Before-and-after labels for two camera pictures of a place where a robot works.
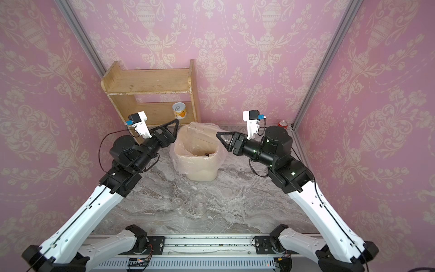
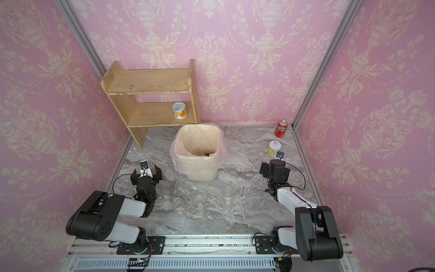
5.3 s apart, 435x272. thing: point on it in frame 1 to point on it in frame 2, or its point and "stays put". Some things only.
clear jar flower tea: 202,134 to 227,194
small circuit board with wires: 139,262 stays put
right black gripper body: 248,144 to 267,168
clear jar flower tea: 178,206 stays put
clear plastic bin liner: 196,146 stays put
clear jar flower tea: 199,205 stays put
